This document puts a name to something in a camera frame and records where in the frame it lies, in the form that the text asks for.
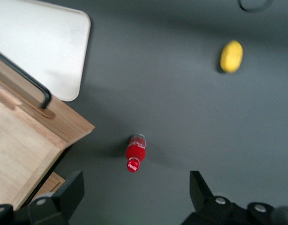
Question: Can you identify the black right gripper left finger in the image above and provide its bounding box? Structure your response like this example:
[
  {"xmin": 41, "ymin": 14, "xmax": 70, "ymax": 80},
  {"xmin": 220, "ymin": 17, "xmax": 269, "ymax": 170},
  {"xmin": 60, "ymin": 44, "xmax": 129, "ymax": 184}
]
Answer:
[{"xmin": 27, "ymin": 170, "xmax": 85, "ymax": 225}]

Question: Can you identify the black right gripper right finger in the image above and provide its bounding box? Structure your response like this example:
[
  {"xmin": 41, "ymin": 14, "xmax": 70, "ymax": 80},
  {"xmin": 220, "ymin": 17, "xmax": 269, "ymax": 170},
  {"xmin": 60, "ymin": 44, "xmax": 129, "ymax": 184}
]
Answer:
[{"xmin": 181, "ymin": 170, "xmax": 251, "ymax": 225}]

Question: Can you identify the wooden two-drawer cabinet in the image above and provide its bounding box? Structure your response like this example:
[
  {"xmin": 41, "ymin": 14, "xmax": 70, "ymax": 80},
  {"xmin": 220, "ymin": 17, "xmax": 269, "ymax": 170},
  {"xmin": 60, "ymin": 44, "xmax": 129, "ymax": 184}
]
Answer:
[{"xmin": 0, "ymin": 55, "xmax": 96, "ymax": 211}]

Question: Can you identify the black looped table cable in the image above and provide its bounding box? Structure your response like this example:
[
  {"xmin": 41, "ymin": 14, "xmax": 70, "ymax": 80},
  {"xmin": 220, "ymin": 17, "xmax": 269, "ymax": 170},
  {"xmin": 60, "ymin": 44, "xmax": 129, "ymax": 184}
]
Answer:
[{"xmin": 237, "ymin": 0, "xmax": 272, "ymax": 13}]

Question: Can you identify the wooden drawer with black handle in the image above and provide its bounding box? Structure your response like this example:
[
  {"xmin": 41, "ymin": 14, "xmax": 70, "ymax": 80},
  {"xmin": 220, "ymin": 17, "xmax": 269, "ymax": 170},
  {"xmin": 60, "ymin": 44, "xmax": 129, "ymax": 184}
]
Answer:
[{"xmin": 0, "ymin": 48, "xmax": 85, "ymax": 132}]

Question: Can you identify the yellow lemon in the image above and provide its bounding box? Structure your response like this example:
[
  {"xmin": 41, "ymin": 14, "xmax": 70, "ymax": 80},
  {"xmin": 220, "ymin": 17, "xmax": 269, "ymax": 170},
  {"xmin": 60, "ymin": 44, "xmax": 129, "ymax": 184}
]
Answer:
[{"xmin": 219, "ymin": 39, "xmax": 244, "ymax": 74}]

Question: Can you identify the red cola bottle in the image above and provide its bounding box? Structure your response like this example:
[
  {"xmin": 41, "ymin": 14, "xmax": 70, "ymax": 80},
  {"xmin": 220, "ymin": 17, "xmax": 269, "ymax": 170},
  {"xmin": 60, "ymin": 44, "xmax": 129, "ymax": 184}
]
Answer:
[{"xmin": 125, "ymin": 133, "xmax": 148, "ymax": 174}]

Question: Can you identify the cream rectangular tray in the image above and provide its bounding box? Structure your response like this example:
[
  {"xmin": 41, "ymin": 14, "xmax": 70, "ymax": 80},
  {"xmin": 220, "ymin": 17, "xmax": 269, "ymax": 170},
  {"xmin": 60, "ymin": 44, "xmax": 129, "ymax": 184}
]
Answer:
[{"xmin": 0, "ymin": 0, "xmax": 91, "ymax": 102}]

